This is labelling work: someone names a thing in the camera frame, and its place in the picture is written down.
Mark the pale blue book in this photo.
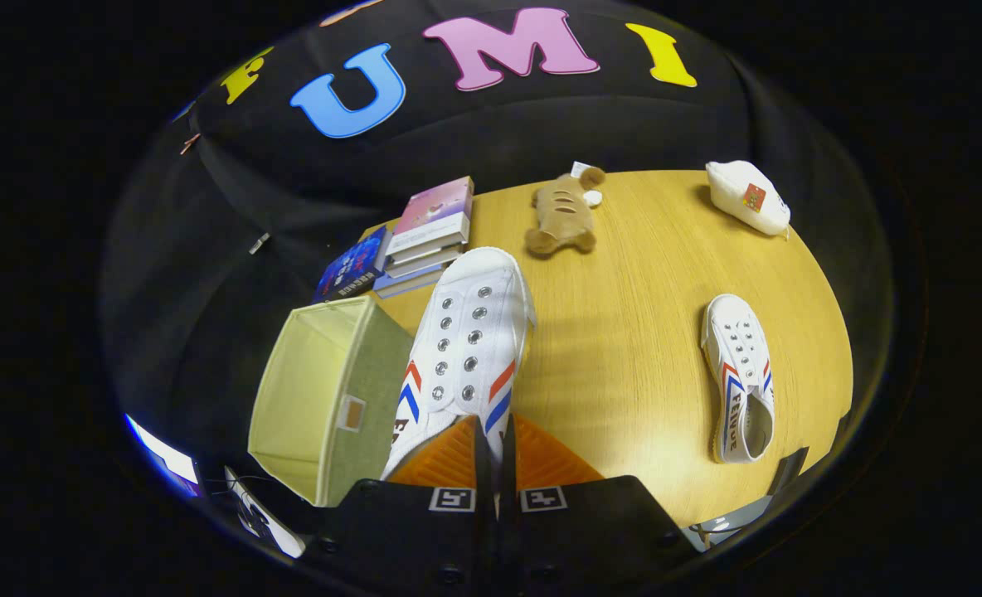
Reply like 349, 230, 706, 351
372, 265, 447, 300

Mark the black backdrop cloth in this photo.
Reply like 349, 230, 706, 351
101, 0, 894, 498

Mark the pink cover book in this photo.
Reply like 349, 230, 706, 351
387, 176, 475, 255

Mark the white canvas shoe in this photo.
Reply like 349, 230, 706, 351
379, 246, 538, 482
700, 294, 777, 465

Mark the brown plush toy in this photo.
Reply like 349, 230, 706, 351
524, 162, 608, 256

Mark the green fabric storage box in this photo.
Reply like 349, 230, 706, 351
248, 294, 416, 508

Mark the white plush toy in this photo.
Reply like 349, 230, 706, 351
705, 160, 792, 240

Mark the white book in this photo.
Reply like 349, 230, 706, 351
383, 240, 467, 279

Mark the dark blue book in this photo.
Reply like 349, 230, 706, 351
314, 226, 392, 303

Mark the white flat device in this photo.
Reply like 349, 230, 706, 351
224, 466, 307, 559

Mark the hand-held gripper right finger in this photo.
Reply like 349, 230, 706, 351
499, 415, 700, 595

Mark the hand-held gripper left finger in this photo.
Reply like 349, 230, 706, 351
304, 416, 498, 595

